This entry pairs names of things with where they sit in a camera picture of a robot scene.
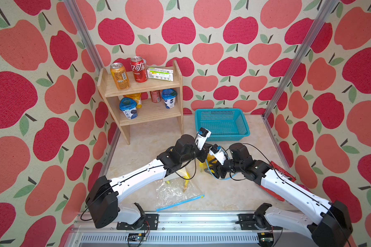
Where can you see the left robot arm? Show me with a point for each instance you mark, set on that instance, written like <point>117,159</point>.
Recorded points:
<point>104,199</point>

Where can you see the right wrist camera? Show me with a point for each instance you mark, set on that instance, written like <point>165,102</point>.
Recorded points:
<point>219,153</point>

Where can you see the wooden shelf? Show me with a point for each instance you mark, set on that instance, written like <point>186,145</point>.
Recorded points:
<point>150,111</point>

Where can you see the green white box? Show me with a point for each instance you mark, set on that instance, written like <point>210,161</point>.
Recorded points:
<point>161,74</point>

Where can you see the left aluminium corner post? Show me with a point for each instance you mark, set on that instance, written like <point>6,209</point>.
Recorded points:
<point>83,31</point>

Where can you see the yellow yogurt cup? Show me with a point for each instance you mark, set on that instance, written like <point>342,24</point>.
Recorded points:
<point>136,97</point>

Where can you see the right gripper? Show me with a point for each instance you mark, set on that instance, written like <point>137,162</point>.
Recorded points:
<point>216,166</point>

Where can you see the aluminium corner post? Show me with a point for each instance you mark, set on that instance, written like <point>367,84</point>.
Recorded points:
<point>322,16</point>
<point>83,31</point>

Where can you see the teal plastic basket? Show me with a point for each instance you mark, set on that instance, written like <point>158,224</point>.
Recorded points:
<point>224,124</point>

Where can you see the aluminium front rail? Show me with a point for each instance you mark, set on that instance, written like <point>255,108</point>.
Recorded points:
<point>186,229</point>

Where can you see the small red can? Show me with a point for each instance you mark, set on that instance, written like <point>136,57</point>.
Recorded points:
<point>155,96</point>

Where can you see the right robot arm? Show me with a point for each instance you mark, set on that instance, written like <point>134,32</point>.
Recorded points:
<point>327,223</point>

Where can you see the blue yogurt cup left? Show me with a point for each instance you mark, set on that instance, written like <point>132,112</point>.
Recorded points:
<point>129,107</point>

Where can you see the orange soda can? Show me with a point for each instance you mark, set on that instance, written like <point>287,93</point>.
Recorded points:
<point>118,72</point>

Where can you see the blue yogurt cup right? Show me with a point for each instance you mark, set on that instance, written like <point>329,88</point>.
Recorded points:
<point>169,97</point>

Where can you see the right aluminium corner post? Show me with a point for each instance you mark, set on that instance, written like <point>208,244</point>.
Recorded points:
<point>322,16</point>

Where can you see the blue yogurt cup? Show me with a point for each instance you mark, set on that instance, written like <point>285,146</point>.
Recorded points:
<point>169,97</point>
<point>129,107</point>

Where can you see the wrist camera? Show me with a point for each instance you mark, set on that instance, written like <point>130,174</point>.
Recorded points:
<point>219,153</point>
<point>201,138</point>

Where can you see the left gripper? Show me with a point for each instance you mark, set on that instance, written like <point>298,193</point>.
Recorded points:
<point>204,152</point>

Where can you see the red chips bag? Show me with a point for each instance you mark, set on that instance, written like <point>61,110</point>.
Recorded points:
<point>282,171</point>

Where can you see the red cola can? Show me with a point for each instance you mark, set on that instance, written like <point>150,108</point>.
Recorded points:
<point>139,69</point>

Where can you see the zip-top bag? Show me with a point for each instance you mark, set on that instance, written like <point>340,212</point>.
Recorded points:
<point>172,195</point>
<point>219,178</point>

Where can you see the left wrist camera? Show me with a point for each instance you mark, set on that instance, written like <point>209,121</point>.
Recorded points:
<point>201,138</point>

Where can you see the bananas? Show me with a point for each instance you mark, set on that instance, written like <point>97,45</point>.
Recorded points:
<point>187,179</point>
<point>207,166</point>

